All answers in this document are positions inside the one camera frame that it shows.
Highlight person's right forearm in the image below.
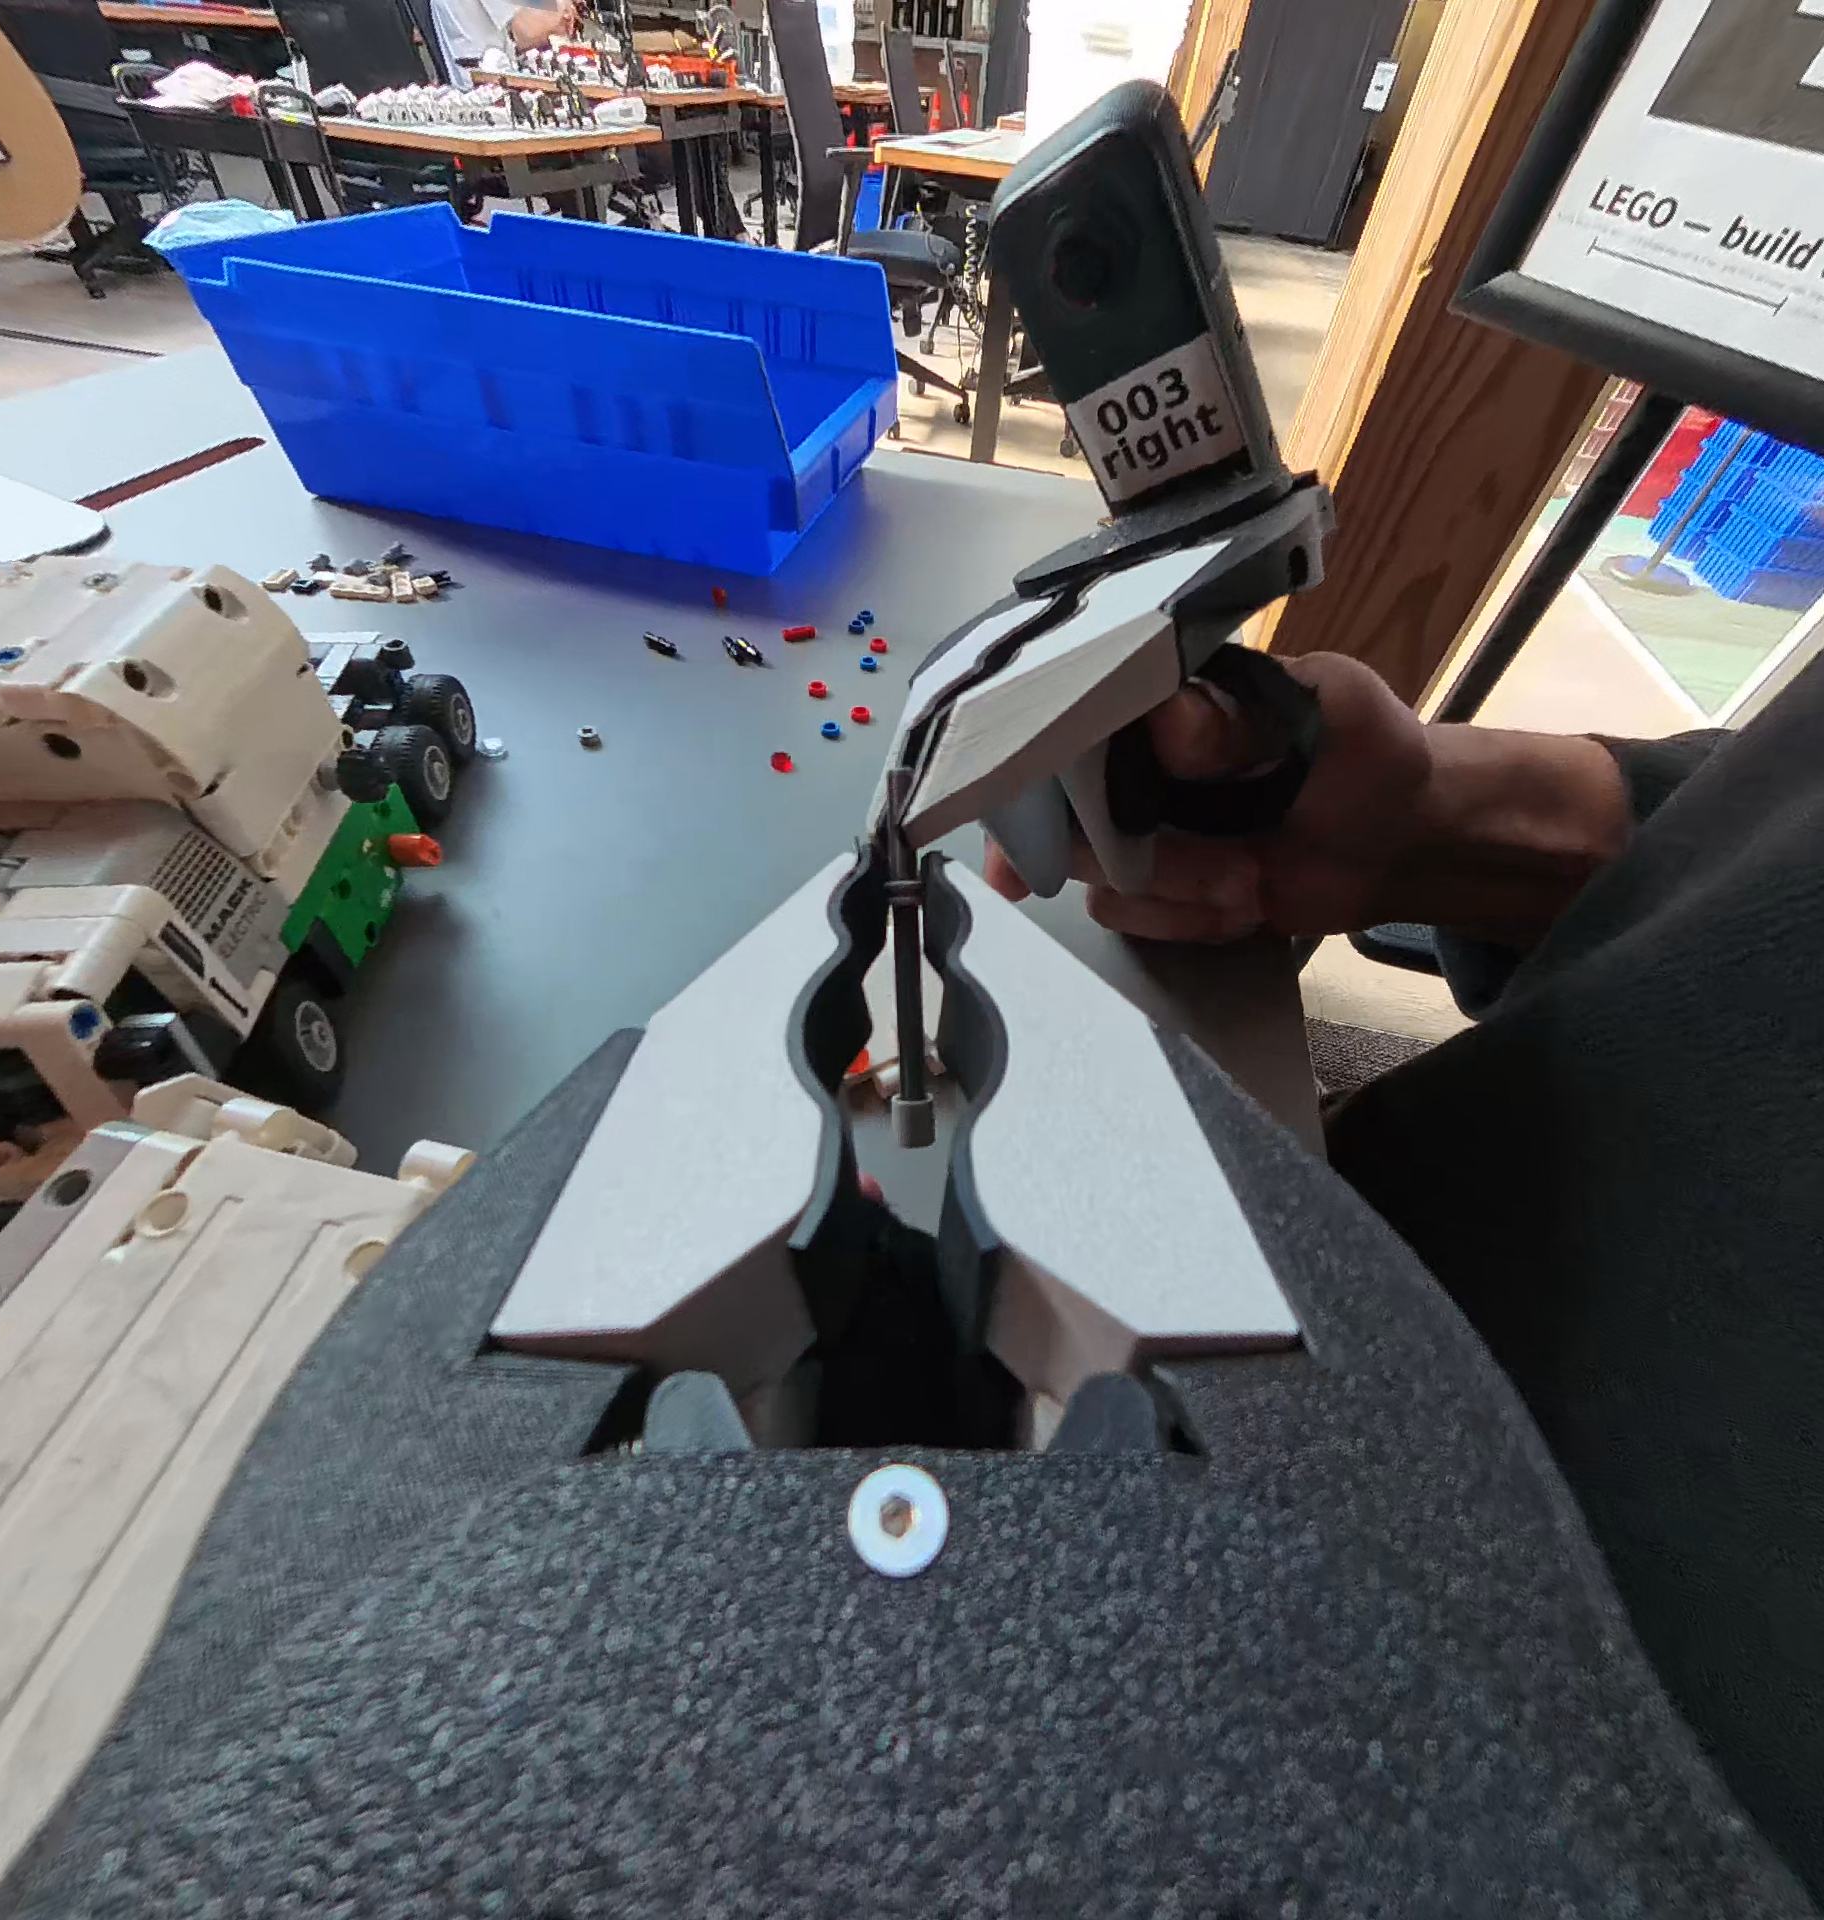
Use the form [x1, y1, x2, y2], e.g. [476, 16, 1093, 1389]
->
[1324, 599, 1824, 1920]

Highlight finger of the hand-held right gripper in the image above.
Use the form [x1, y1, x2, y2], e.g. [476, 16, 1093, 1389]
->
[909, 543, 1217, 727]
[865, 573, 1227, 854]

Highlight pale blue plastic bag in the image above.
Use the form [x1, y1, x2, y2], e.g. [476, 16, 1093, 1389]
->
[142, 198, 302, 255]

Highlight black office chair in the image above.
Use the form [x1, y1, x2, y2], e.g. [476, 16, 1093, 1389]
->
[844, 226, 977, 433]

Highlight person's right hand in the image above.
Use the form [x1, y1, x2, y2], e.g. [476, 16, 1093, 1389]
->
[1082, 647, 1628, 946]

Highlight stack of blue bins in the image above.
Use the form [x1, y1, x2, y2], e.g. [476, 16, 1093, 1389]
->
[1647, 416, 1824, 607]

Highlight black framed sign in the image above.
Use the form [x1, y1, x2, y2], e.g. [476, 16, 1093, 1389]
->
[1452, 0, 1824, 453]

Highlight blue plastic bin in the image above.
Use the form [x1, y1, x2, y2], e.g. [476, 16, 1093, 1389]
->
[162, 202, 901, 580]

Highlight dark grey lego axle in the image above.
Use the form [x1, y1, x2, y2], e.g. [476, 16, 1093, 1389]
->
[880, 769, 940, 1151]

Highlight silver metal stand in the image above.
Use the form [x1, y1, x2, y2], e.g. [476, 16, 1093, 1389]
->
[0, 457, 111, 564]

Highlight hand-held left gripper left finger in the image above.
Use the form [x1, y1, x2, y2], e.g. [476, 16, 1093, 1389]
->
[490, 849, 873, 1450]

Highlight pile of small tan lego pieces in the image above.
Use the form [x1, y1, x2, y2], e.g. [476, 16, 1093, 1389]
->
[256, 539, 458, 605]

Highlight scattered red and blue lego bushes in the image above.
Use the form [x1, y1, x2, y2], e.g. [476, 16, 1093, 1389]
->
[707, 588, 897, 777]

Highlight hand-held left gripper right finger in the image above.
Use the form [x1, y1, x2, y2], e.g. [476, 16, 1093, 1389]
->
[924, 854, 1303, 1450]

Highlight white and green lego truck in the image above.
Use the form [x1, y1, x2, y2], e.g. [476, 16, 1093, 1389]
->
[0, 560, 482, 1204]

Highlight large white lego panel assembly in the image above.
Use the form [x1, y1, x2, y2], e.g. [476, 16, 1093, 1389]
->
[0, 1072, 475, 1920]

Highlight wooden work table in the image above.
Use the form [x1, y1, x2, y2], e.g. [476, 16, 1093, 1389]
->
[865, 126, 1036, 469]
[319, 113, 667, 243]

